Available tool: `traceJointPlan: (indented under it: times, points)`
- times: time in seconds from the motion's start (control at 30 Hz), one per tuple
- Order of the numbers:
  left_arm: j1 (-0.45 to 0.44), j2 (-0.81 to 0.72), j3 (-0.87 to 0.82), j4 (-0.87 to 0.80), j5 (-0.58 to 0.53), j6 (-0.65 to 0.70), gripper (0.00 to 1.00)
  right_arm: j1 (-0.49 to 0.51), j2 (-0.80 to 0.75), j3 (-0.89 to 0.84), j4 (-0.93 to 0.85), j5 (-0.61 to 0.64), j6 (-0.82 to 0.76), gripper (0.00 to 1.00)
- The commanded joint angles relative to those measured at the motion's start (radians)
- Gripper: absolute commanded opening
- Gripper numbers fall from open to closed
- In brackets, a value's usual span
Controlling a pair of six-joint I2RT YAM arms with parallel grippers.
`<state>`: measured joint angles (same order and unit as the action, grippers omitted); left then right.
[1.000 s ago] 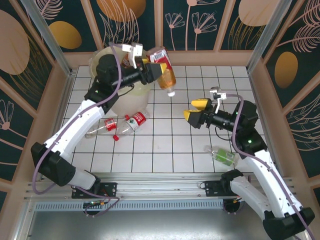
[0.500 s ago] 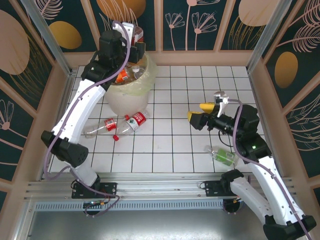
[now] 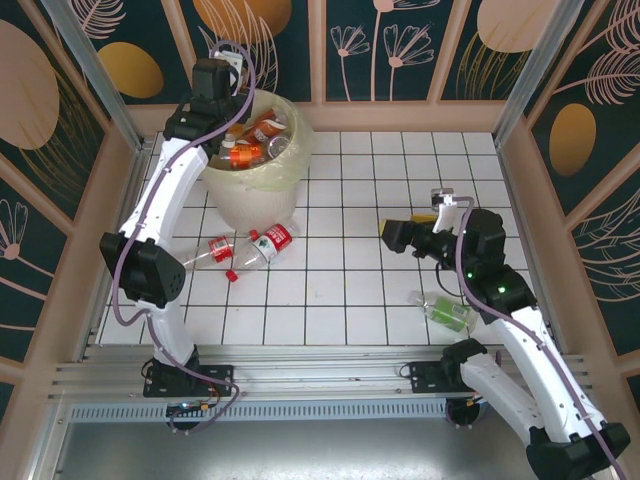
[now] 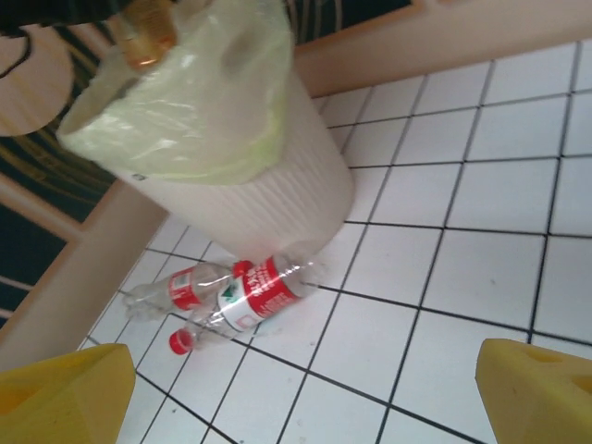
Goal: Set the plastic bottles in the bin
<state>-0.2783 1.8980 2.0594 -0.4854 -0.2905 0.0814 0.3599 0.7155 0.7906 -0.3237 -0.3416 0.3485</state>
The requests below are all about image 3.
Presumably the crushed copper brown bottle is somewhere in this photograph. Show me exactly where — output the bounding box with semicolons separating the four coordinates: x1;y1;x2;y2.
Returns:
244;118;290;144

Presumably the crushed bottle green label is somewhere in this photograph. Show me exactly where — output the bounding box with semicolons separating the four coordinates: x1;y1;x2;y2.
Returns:
409;292;474;332

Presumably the orange label bottle orange cap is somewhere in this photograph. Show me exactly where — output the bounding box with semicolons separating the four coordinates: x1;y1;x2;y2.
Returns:
219;138;266;171

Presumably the clear unlabelled bottle white cap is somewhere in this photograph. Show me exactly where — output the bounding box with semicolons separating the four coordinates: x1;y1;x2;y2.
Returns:
267;133;292;159

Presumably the bottle red white green label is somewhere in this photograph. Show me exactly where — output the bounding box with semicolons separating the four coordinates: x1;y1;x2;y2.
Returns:
226;220;302;284

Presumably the clear bottle small red label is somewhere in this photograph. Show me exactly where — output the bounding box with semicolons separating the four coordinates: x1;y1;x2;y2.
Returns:
182;230;261;274

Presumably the grey sheet metal panel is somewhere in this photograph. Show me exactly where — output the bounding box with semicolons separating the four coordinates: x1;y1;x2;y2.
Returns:
29;418;616;480

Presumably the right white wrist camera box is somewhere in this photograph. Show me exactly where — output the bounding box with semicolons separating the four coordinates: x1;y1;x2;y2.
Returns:
428;187;461;234

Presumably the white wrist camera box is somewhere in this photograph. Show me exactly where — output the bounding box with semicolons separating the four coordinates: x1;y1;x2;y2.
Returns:
428;187;461;234
219;48;247;90

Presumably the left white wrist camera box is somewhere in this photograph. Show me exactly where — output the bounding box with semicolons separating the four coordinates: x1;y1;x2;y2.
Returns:
219;48;247;90

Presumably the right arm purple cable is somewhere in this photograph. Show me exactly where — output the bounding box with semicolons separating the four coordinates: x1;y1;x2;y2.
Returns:
455;196;629;480

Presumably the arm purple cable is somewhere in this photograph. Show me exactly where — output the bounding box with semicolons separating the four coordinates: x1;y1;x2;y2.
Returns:
455;196;629;480
110;40;241;436

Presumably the aluminium side rail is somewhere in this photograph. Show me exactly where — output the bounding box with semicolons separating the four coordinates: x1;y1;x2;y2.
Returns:
74;139;156;364
492;137;574;357

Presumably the aluminium frame post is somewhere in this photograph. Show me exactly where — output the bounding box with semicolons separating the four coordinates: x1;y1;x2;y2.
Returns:
39;0;154;156
492;0;584;146

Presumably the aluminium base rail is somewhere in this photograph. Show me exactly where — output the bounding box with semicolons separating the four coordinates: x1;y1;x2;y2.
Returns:
47;344;599;405

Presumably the grey slotted cable duct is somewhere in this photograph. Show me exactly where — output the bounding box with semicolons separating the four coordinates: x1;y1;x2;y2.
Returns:
67;402;451;422

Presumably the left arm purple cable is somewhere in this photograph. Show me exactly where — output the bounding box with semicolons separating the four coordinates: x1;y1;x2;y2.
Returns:
110;40;241;436

